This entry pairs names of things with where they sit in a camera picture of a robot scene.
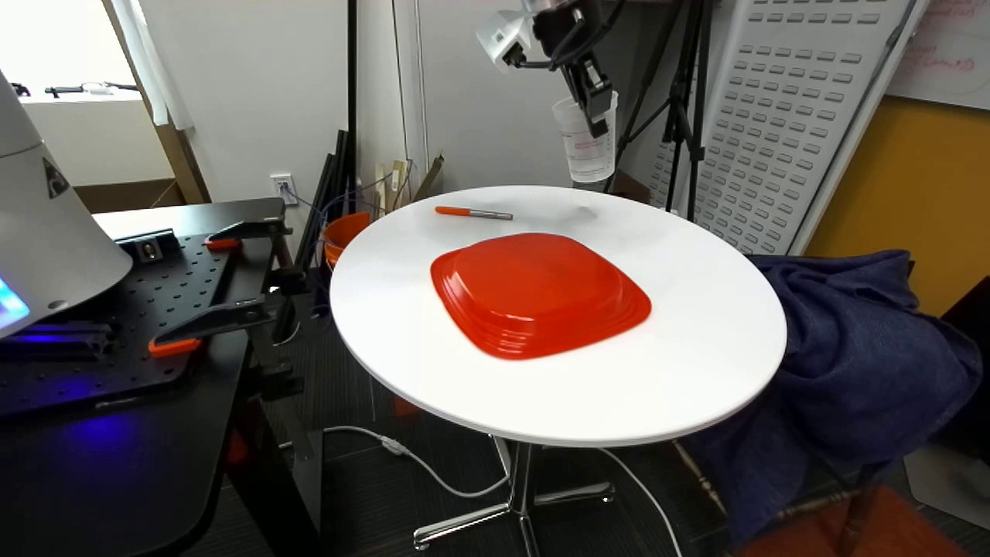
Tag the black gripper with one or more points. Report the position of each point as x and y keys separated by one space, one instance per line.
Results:
x=562 y=33

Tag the clear plastic measuring cup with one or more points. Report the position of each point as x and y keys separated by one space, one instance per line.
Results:
x=589 y=158

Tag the red square plate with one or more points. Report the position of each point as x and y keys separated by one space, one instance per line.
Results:
x=543 y=297

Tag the black tripod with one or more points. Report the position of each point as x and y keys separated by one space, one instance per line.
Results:
x=683 y=102

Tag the orange and grey marker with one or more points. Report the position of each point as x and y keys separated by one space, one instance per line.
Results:
x=474 y=211

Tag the white pegboard panel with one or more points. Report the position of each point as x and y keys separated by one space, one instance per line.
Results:
x=792 y=112

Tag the white round table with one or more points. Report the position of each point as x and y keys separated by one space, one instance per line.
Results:
x=669 y=340

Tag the orange bucket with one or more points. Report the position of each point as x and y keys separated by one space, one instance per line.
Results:
x=346 y=240

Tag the whiteboard with writing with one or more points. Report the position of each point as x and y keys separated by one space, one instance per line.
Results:
x=946 y=46

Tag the dark blue cloth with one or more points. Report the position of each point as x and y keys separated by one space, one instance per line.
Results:
x=854 y=359

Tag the black perforated robot table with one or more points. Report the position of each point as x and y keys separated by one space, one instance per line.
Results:
x=126 y=454

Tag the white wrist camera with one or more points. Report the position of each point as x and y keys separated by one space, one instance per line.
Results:
x=505 y=34

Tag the white wall socket plate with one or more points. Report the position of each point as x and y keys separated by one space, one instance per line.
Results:
x=283 y=187

